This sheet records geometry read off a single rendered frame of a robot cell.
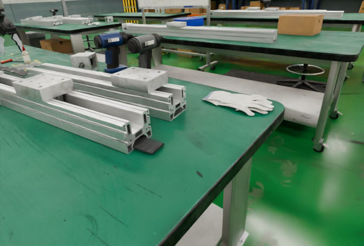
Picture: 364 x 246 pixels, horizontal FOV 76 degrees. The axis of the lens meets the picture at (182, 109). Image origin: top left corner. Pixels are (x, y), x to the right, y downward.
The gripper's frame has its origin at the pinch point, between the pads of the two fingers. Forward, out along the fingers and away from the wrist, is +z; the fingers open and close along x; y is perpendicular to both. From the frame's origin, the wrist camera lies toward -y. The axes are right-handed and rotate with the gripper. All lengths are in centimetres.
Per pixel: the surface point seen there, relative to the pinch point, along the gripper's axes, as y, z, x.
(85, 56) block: -30.4, 4.3, -19.3
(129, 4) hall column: 490, 0, -612
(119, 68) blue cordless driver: -57, 7, -17
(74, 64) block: -24.2, 8.4, -16.1
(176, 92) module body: -97, 7, -2
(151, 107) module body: -92, 11, 4
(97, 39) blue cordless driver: -53, -6, -11
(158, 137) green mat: -101, 14, 14
